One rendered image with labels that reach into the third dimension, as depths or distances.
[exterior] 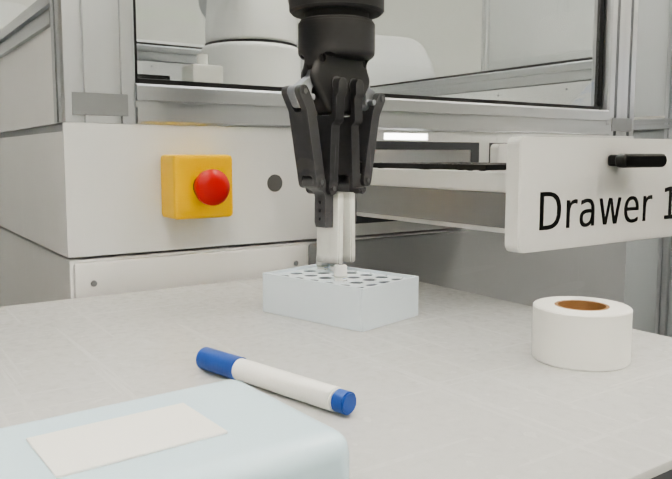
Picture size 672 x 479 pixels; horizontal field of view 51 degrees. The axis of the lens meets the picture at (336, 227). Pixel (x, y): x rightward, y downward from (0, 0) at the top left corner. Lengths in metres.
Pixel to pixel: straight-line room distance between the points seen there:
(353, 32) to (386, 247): 0.41
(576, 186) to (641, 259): 2.15
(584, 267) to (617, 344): 0.81
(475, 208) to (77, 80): 0.44
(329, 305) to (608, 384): 0.25
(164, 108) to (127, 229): 0.14
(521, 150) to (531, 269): 0.57
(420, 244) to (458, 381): 0.58
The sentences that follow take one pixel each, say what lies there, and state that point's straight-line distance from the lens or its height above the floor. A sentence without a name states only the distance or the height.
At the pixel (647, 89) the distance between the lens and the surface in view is 2.87.
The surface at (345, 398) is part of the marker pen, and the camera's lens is 0.42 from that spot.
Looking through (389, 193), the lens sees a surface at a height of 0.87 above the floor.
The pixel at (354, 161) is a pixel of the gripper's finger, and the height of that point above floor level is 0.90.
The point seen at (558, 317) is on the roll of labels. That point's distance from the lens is 0.53.
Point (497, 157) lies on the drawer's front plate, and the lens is 1.13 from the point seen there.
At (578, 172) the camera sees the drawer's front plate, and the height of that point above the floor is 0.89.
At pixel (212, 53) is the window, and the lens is 0.89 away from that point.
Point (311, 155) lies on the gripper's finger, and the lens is 0.66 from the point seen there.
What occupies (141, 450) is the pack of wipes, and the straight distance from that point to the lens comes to 0.28.
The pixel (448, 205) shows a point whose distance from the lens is 0.77.
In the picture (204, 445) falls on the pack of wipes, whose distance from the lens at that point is 0.28.
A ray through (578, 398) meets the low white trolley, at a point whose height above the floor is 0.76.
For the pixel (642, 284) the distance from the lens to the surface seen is 2.90.
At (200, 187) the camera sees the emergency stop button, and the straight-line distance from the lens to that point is 0.78.
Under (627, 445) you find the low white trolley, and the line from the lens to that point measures 0.42.
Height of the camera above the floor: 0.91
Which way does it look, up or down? 6 degrees down
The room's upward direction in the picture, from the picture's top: straight up
